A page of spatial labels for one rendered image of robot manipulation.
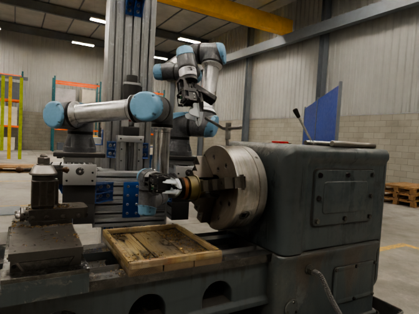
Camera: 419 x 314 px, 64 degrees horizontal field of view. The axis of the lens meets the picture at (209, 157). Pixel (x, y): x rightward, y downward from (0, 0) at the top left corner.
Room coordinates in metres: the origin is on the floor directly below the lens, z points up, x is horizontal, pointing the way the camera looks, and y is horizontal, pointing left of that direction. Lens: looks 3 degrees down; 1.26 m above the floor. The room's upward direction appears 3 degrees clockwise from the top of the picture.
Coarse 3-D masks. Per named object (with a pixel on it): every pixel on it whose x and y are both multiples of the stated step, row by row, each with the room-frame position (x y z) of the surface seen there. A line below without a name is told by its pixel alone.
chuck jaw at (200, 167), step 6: (198, 156) 1.28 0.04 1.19; (204, 156) 1.30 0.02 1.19; (198, 162) 1.26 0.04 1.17; (204, 162) 1.27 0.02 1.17; (198, 168) 1.24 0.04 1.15; (204, 168) 1.25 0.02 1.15; (210, 168) 1.27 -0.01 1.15; (192, 174) 1.21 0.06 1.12; (198, 174) 1.21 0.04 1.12; (204, 174) 1.23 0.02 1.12; (210, 174) 1.24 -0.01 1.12
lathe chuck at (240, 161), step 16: (208, 160) 1.28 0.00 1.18; (224, 160) 1.18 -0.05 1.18; (240, 160) 1.15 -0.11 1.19; (224, 176) 1.17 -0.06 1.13; (256, 176) 1.14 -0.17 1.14; (208, 192) 1.27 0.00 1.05; (224, 192) 1.17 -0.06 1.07; (240, 192) 1.10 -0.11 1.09; (256, 192) 1.13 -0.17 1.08; (224, 208) 1.16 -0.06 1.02; (240, 208) 1.11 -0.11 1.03; (256, 208) 1.14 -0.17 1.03; (224, 224) 1.15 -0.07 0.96; (240, 224) 1.17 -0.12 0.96
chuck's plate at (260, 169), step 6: (246, 150) 1.22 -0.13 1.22; (252, 150) 1.23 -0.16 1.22; (252, 156) 1.19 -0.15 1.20; (258, 156) 1.20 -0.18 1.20; (258, 162) 1.18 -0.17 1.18; (258, 168) 1.16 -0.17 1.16; (264, 174) 1.16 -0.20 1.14; (264, 180) 1.15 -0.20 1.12; (264, 186) 1.15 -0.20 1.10; (264, 192) 1.15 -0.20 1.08; (264, 198) 1.15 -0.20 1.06; (258, 204) 1.14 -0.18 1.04; (264, 204) 1.15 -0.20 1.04; (258, 210) 1.15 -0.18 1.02; (258, 216) 1.17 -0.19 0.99; (252, 222) 1.19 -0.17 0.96
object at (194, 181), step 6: (180, 180) 1.15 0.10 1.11; (186, 180) 1.15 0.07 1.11; (192, 180) 1.15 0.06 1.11; (198, 180) 1.16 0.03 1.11; (186, 186) 1.13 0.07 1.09; (192, 186) 1.14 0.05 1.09; (198, 186) 1.15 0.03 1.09; (186, 192) 1.13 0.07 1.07; (192, 192) 1.14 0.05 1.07; (198, 192) 1.15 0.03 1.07; (204, 192) 1.17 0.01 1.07; (180, 198) 1.14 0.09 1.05; (186, 198) 1.16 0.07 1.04; (192, 198) 1.15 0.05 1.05; (198, 198) 1.16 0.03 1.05
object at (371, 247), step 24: (240, 240) 1.33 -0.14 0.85; (288, 264) 1.14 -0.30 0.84; (312, 264) 1.21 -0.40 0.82; (336, 264) 1.27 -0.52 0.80; (360, 264) 1.33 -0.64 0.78; (288, 288) 1.15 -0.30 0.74; (312, 288) 1.21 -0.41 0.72; (336, 288) 1.27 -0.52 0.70; (360, 288) 1.34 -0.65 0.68; (240, 312) 1.30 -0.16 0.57; (264, 312) 1.17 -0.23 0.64; (288, 312) 1.14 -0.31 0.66; (312, 312) 1.22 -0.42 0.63; (360, 312) 1.35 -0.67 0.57
